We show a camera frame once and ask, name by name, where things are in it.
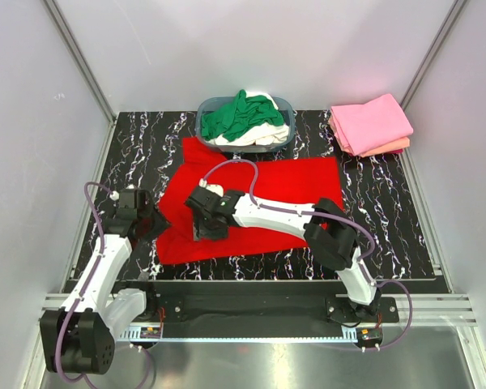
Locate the red t-shirt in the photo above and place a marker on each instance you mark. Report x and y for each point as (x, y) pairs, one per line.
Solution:
(274, 183)

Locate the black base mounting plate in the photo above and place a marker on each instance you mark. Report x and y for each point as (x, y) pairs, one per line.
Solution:
(323, 288)

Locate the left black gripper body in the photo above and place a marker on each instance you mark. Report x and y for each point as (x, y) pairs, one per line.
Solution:
(147, 216)

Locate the folded crimson t-shirt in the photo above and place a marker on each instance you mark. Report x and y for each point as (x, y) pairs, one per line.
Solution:
(397, 151)

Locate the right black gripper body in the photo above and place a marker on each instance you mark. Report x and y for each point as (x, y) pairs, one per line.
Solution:
(203, 228)

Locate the green t-shirt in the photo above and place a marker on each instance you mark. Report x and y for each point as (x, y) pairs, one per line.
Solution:
(239, 115)

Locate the white t-shirt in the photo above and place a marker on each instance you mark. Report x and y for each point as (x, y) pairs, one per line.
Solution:
(263, 135)

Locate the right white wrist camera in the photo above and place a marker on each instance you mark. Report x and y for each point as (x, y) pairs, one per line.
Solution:
(214, 188)

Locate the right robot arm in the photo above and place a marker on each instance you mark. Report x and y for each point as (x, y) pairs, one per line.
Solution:
(335, 242)

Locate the folded pink t-shirt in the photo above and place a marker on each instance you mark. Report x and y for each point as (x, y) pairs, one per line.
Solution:
(372, 124)

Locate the folded salmon t-shirt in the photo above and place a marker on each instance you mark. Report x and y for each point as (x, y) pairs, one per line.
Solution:
(397, 144)

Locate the teal plastic basket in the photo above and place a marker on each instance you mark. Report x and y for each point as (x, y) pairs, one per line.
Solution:
(212, 104)

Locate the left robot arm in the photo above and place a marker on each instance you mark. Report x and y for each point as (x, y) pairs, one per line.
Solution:
(79, 337)

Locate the aluminium frame rail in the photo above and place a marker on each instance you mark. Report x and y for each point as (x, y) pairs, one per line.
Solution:
(420, 309)

